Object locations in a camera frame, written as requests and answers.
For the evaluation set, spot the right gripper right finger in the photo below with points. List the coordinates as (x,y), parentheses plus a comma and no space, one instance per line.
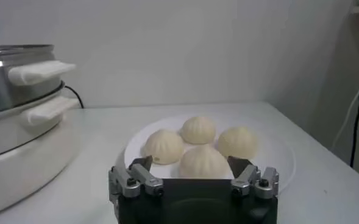
(247,178)

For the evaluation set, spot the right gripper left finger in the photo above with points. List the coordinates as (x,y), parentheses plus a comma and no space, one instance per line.
(135,179)

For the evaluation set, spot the white steamed baozi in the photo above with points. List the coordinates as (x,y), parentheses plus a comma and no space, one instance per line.
(164,146)
(198,130)
(238,142)
(203,162)

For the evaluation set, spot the white round plate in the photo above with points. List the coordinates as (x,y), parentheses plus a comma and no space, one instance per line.
(273,158)

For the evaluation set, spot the white electric cooker base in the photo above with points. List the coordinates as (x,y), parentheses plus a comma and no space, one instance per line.
(20,158)

